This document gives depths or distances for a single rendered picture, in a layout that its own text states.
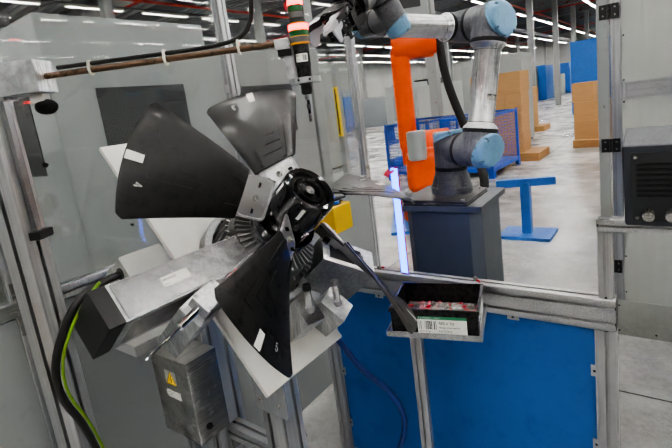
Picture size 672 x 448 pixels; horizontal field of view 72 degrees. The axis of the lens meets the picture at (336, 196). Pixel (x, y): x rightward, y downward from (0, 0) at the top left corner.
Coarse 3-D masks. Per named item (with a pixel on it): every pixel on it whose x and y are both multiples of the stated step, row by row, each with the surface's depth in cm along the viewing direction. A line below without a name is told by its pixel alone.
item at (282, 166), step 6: (282, 162) 105; (288, 162) 105; (294, 162) 104; (270, 168) 105; (276, 168) 105; (282, 168) 104; (294, 168) 103; (264, 174) 105; (270, 174) 104; (282, 174) 104; (276, 180) 103; (276, 186) 103
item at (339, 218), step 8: (336, 208) 148; (344, 208) 151; (328, 216) 148; (336, 216) 148; (344, 216) 151; (328, 224) 149; (336, 224) 148; (344, 224) 151; (352, 224) 155; (336, 232) 148
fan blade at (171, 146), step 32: (160, 128) 86; (192, 128) 89; (128, 160) 82; (160, 160) 85; (192, 160) 87; (224, 160) 90; (128, 192) 81; (160, 192) 84; (192, 192) 88; (224, 192) 91
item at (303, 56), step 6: (294, 48) 100; (300, 48) 99; (306, 48) 99; (294, 54) 100; (300, 54) 99; (306, 54) 99; (300, 60) 99; (306, 60) 100; (300, 66) 100; (306, 66) 100; (300, 72) 100; (306, 72) 100; (300, 84) 101; (306, 84) 101; (306, 90) 101; (312, 90) 102
